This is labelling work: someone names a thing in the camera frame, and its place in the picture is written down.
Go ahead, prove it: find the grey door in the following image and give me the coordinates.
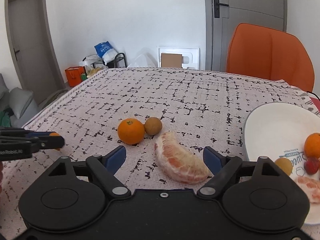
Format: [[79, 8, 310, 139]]
[[205, 0, 287, 72], [4, 0, 65, 104]]

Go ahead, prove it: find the red orange mat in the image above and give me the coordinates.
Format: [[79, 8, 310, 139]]
[[306, 91, 320, 116]]

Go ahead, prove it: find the orange gift bag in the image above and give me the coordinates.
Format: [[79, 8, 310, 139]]
[[65, 66, 85, 87]]

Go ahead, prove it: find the left hand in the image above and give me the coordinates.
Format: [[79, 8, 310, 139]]
[[0, 160, 4, 201]]

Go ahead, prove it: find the large orange in plate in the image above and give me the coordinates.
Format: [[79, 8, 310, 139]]
[[304, 133, 320, 159]]

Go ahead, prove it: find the grey cushion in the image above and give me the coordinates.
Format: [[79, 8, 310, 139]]
[[9, 87, 39, 127]]

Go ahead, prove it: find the pomelo segment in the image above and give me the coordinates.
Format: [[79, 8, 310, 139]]
[[296, 176, 320, 204], [155, 132, 210, 184]]

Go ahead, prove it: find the small kumquat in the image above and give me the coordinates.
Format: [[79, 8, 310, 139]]
[[49, 132, 61, 151]]

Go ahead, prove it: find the pomelo segment in plate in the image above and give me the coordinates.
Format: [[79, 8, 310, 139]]
[[296, 176, 320, 204]]

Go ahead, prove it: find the black wire rack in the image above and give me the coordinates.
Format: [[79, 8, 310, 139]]
[[80, 53, 128, 69]]

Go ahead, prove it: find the black door handle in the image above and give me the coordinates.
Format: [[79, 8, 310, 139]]
[[213, 0, 229, 18]]

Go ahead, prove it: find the orange chair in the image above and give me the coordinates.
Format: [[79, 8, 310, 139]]
[[226, 23, 315, 91]]

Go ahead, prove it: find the large orange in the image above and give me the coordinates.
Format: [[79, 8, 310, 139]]
[[304, 133, 320, 159], [117, 118, 145, 145]]

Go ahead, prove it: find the patterned white tablecloth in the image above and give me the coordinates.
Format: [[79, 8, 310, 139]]
[[1, 68, 317, 239]]

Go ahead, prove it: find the blue white bag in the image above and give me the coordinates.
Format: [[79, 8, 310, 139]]
[[94, 41, 118, 63]]

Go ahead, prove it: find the brown cardboard piece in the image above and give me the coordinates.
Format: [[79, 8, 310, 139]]
[[161, 53, 183, 68]]

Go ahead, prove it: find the white plate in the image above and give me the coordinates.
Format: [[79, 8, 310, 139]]
[[243, 102, 320, 226]]

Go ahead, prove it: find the translucent plastic bag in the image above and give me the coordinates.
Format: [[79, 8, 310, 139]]
[[128, 53, 157, 68]]

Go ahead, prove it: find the red lychee left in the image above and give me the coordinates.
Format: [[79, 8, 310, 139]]
[[304, 158, 319, 175]]

